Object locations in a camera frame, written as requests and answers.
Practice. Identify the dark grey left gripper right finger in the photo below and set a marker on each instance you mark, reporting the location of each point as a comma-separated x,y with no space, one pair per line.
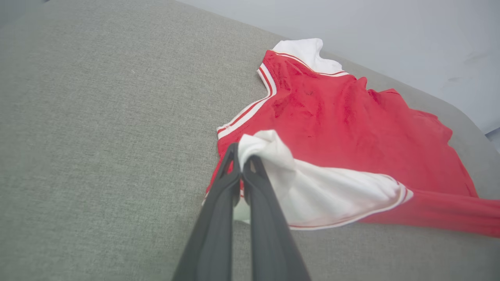
269,242

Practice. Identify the grey fabric sofa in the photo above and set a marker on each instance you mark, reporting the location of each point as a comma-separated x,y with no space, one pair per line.
97,136

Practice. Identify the red garment with white trim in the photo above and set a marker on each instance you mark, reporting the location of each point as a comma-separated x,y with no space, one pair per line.
351,128

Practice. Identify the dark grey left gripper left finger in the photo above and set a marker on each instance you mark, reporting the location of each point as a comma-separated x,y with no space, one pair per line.
213,234

